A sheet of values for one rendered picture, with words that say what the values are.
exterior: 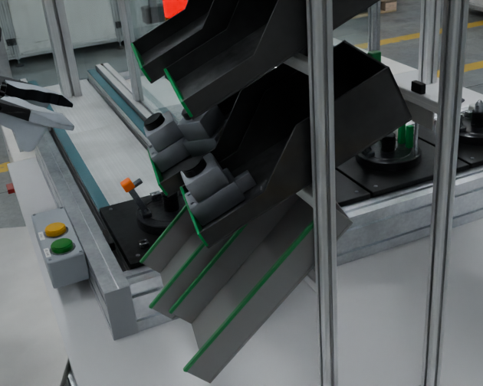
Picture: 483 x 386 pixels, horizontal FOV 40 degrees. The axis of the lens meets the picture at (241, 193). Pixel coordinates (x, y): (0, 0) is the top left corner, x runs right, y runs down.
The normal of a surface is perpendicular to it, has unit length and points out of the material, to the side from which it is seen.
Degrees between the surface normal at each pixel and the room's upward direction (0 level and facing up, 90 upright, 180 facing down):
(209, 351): 90
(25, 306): 0
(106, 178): 0
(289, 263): 90
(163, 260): 90
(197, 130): 109
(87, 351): 0
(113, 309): 90
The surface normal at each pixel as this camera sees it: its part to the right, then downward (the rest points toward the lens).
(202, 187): 0.24, 0.43
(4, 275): -0.08, -0.88
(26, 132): -0.06, 0.34
